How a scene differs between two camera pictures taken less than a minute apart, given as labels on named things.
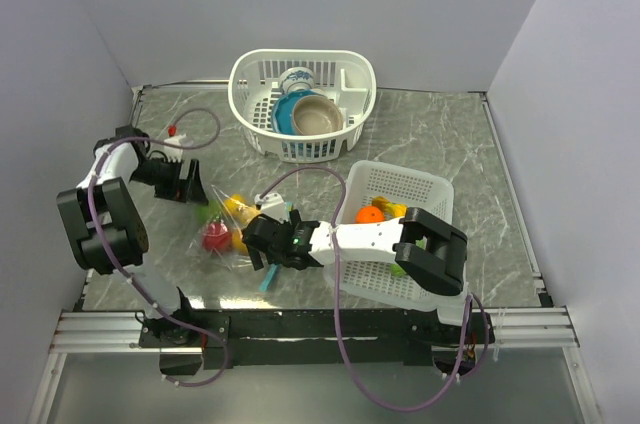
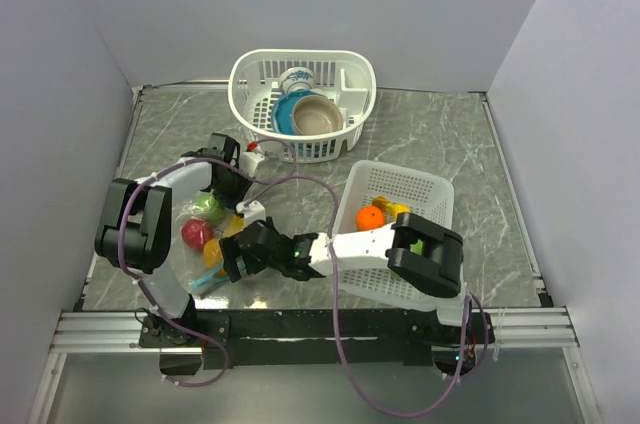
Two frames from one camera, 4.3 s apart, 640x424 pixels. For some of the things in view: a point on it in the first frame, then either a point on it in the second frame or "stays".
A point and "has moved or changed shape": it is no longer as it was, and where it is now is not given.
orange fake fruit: (369, 214) stays
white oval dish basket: (297, 104) stays
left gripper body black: (165, 176) -> (230, 192)
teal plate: (282, 110) stays
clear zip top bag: (218, 237) has moved or changed shape
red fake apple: (217, 237) -> (195, 233)
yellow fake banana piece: (391, 209) stays
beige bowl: (316, 115) stays
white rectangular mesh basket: (363, 183) stays
